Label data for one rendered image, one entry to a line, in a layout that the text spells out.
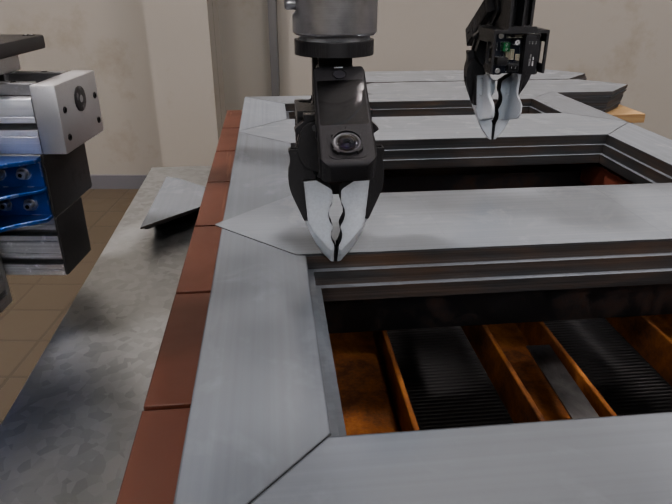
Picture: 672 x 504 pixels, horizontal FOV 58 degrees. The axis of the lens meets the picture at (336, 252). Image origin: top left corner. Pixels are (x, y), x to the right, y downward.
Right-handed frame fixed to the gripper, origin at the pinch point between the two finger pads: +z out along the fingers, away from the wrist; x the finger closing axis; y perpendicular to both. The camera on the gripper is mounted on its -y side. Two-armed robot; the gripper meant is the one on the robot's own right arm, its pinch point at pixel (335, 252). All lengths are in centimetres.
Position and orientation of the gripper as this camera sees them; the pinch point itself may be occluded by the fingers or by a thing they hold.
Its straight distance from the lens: 60.1
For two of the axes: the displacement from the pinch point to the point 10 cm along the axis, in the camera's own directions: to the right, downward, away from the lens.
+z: 0.0, 9.1, 4.2
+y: -1.0, -4.2, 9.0
